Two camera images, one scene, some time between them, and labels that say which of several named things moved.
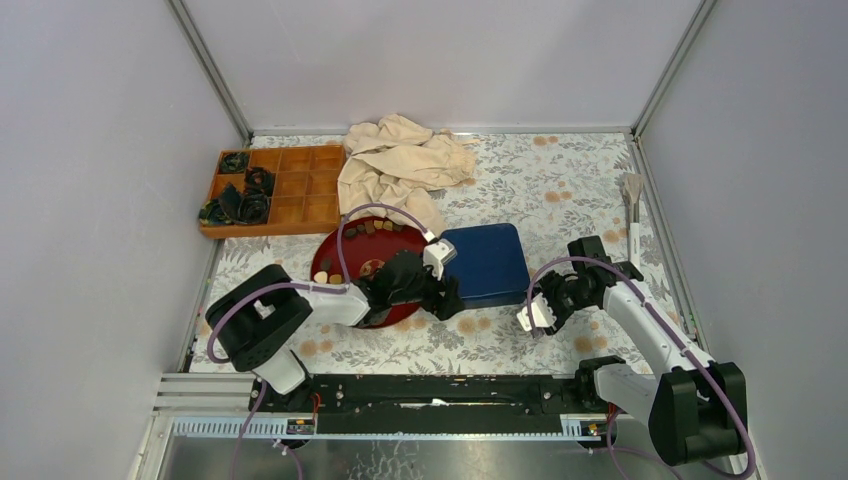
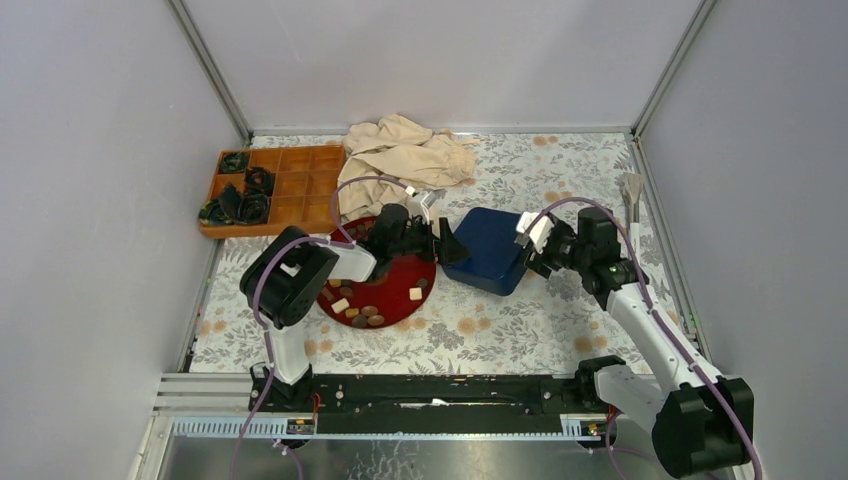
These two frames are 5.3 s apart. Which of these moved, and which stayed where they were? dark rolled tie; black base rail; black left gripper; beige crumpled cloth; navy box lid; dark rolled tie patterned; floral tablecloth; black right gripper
Moved: black left gripper; navy box lid; black right gripper
Stayed: dark rolled tie; black base rail; beige crumpled cloth; floral tablecloth; dark rolled tie patterned
